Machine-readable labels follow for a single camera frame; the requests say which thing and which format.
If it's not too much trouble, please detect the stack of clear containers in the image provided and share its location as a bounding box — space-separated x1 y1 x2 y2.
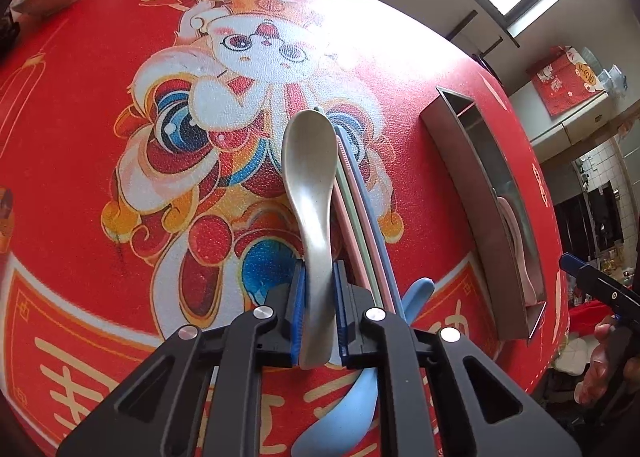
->
595 64 628 93

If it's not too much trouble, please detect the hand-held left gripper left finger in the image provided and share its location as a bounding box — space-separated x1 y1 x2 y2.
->
55 261 307 457

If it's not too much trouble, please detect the red printed fridge cloth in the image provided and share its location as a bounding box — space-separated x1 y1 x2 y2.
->
530 46 608 117

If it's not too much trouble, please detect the pink spoon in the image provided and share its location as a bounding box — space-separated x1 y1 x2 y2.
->
495 197 543 305

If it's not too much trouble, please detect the red printed tablecloth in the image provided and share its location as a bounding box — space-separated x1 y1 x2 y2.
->
0 0 571 457

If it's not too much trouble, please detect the pink chopstick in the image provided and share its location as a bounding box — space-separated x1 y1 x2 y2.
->
345 147 393 310
336 137 373 295

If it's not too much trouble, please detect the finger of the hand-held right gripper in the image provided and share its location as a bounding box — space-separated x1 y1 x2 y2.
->
559 252 640 310

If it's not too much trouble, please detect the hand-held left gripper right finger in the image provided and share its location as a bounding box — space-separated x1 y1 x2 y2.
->
332 261 583 457

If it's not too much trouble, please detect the blue spoon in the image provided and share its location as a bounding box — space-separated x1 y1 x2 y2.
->
300 277 436 457

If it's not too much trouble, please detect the stainless steel utensil tray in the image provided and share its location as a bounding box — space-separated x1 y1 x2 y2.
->
420 84 548 345

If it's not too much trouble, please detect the cream white spoon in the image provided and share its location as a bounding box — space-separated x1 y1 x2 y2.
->
281 110 341 368

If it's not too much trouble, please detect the green chopstick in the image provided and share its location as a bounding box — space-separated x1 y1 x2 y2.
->
340 172 383 310

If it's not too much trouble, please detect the person's right hand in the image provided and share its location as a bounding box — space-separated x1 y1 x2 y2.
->
574 319 621 405

